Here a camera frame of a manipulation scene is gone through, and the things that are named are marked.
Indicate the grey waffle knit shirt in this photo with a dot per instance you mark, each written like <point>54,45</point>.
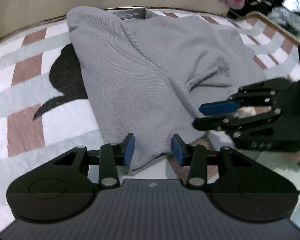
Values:
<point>148,74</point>

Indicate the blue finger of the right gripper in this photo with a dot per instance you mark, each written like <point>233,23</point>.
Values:
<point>258,94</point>
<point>219,119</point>

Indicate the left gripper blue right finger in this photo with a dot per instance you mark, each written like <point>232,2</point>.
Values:
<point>194,156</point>

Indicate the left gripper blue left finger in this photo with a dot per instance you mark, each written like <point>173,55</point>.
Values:
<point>112,155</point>

